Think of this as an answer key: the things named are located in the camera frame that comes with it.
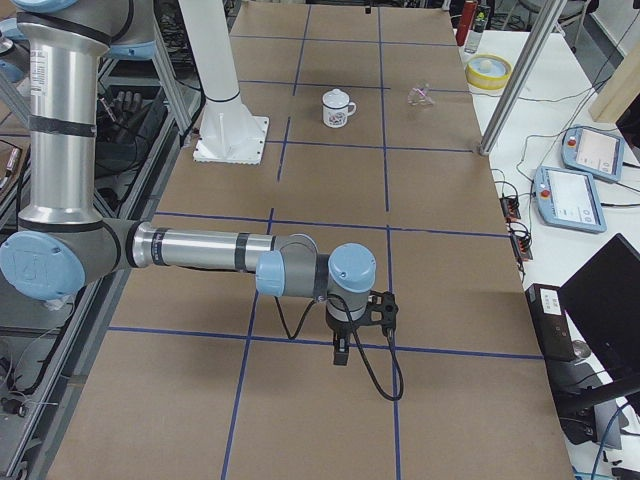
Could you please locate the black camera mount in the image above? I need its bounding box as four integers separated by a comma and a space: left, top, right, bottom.
359, 291, 399, 341

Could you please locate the right black connector block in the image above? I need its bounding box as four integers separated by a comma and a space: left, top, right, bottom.
510, 230, 533, 262

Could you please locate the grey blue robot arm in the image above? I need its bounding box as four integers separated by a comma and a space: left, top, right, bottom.
13, 1, 157, 97
1, 1, 379, 365

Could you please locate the near blue teach pendant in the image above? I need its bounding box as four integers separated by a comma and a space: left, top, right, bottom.
533, 166, 607, 233

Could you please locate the yellow rimmed bowl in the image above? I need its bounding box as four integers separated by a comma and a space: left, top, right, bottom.
465, 54, 512, 91

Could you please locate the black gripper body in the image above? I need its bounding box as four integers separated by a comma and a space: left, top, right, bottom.
326, 314, 356, 366

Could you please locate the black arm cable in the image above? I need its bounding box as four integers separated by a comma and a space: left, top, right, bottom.
272, 293, 405, 401

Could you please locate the black connector block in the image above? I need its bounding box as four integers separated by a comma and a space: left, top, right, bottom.
499, 195, 521, 221
510, 230, 533, 262

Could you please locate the clear glass funnel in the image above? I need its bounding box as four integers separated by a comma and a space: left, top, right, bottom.
407, 80, 435, 107

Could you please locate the white ceramic lid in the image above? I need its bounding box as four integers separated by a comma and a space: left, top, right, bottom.
322, 88, 350, 109

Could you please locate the white enamel mug blue rim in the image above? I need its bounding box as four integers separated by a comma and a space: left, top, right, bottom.
322, 99, 357, 129

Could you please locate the red spray can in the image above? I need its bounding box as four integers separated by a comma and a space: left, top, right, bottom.
456, 0, 478, 47

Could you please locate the white pedestal column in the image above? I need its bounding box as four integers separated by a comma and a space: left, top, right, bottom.
179, 0, 269, 165

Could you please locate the far blue teach pendant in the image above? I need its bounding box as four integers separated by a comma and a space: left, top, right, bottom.
561, 125, 624, 183

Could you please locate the wooden board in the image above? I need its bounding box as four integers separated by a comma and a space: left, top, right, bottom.
589, 43, 639, 123

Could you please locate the left black connector block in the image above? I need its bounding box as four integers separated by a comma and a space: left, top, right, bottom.
499, 195, 521, 221

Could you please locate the blue teach pendant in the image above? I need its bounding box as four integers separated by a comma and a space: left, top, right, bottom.
533, 166, 607, 233
561, 125, 624, 183

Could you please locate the grey aluminium post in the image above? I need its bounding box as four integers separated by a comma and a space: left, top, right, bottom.
478, 0, 567, 156

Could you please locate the black monitor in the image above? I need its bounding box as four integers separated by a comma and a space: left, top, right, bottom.
559, 233, 640, 379

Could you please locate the black device with label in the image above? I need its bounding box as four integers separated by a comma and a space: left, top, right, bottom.
525, 283, 580, 363

